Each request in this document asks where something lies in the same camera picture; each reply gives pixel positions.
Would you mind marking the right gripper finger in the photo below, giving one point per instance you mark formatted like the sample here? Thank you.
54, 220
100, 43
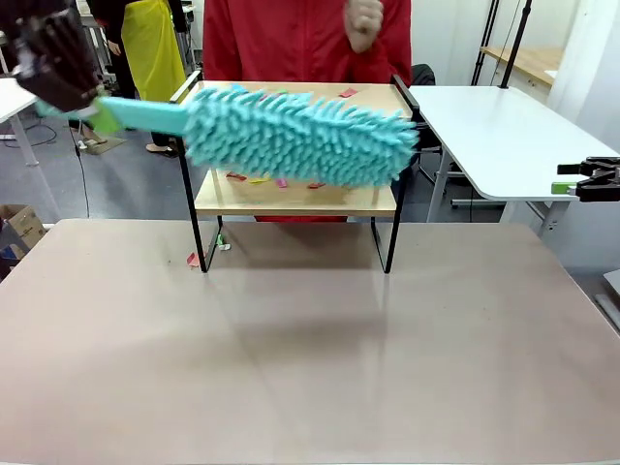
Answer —
600, 190
603, 168

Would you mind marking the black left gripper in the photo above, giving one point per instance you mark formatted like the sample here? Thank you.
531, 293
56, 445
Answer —
53, 58

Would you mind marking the teal microfibre duster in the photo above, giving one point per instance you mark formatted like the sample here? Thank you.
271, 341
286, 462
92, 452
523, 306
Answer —
290, 140

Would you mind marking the person's left hand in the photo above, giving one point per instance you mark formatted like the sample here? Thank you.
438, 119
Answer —
363, 26

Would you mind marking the person in yellow apron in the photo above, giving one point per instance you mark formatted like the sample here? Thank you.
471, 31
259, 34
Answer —
152, 48

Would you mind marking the small white table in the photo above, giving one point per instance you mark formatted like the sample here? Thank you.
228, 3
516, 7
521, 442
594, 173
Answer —
12, 99

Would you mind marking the large white table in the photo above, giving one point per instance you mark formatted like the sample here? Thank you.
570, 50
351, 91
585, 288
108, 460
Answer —
499, 140

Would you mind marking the wooden desk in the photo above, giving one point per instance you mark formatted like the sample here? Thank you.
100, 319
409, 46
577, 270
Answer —
533, 60

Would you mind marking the cardboard box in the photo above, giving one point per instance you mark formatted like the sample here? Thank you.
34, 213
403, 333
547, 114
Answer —
21, 223

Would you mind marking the red paper scrap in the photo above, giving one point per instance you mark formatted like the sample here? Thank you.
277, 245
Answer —
193, 260
236, 176
317, 185

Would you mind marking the black light stand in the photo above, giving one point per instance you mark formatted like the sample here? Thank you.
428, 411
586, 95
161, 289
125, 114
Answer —
486, 43
514, 48

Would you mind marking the yellow paper scrap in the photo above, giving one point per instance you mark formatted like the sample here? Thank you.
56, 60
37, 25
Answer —
259, 181

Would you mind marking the green and white paper scrap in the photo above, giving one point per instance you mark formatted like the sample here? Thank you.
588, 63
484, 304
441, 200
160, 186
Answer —
224, 243

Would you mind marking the pink paper scrap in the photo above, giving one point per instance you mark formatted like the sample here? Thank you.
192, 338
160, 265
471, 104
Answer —
348, 92
281, 183

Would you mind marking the person in red jacket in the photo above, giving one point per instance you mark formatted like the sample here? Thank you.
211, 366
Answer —
290, 39

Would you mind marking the black office chair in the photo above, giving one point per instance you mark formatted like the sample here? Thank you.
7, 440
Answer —
424, 75

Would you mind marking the wooden shelf with black frame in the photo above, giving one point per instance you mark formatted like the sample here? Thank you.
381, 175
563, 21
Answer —
300, 201

